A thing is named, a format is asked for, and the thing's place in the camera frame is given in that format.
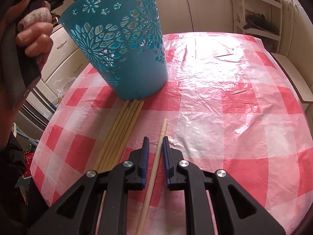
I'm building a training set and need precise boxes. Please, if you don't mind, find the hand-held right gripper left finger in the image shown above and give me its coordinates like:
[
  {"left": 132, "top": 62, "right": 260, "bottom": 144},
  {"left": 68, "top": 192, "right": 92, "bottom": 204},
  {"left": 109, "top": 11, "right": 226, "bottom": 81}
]
[{"left": 28, "top": 137, "right": 150, "bottom": 235}]

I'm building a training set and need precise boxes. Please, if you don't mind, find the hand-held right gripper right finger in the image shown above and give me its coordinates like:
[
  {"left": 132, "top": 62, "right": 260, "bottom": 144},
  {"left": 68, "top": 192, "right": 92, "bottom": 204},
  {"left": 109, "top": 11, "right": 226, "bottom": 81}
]
[{"left": 162, "top": 136, "right": 287, "bottom": 235}]

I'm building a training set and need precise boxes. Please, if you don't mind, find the bundle of wooden chopsticks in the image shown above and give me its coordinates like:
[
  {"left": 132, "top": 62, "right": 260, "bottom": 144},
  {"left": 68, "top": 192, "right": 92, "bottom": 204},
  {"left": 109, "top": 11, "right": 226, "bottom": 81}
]
[{"left": 101, "top": 99, "right": 136, "bottom": 172}]

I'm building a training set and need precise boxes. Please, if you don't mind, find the teal perforated plastic basket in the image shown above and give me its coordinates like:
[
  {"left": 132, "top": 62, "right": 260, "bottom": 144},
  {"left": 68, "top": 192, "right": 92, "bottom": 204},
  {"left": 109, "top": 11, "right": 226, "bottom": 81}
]
[{"left": 60, "top": 0, "right": 170, "bottom": 101}]

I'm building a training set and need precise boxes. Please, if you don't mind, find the person's left hand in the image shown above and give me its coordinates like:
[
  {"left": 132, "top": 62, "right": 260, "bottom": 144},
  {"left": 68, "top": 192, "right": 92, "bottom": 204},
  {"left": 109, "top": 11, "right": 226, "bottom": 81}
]
[{"left": 12, "top": 0, "right": 54, "bottom": 72}]

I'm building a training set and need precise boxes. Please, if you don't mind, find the clear plastic bag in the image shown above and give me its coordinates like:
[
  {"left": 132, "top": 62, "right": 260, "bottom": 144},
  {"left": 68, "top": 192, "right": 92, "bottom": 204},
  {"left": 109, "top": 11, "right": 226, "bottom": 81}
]
[{"left": 52, "top": 77, "right": 77, "bottom": 106}]

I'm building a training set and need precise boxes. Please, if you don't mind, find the silver refrigerator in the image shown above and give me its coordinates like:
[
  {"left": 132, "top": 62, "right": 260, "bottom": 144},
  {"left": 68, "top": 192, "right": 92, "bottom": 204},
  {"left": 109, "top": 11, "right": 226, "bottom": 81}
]
[{"left": 15, "top": 81, "right": 58, "bottom": 133}]

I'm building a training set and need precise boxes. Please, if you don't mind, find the cream drawer cabinet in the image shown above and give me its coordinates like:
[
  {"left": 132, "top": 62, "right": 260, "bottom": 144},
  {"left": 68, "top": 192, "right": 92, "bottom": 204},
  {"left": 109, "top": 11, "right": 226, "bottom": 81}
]
[{"left": 40, "top": 22, "right": 91, "bottom": 98}]

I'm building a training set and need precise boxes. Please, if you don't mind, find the wooden board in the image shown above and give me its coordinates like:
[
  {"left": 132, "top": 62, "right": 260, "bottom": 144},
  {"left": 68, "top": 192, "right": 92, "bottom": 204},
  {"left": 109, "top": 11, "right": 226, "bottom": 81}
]
[{"left": 271, "top": 52, "right": 311, "bottom": 103}]

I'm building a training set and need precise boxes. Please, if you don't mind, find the cream sink cabinet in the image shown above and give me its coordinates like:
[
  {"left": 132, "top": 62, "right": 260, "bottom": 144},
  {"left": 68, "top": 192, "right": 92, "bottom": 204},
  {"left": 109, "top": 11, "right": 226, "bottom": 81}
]
[{"left": 151, "top": 0, "right": 235, "bottom": 33}]

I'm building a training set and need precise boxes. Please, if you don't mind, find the dark pan with lid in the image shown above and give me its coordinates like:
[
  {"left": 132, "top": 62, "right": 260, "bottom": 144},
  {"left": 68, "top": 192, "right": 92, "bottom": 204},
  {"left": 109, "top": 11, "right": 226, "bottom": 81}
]
[{"left": 242, "top": 13, "right": 279, "bottom": 34}]

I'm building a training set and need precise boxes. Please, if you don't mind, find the white shelf rack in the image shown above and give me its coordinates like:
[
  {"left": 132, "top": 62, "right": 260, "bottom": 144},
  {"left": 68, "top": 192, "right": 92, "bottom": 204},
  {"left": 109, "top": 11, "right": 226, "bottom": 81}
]
[{"left": 231, "top": 0, "right": 284, "bottom": 52}]

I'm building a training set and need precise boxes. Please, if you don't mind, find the cream tall cabinet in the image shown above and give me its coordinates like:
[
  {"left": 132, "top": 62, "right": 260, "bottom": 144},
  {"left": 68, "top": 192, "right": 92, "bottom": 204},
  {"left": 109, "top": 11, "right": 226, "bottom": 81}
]
[{"left": 271, "top": 0, "right": 313, "bottom": 96}]

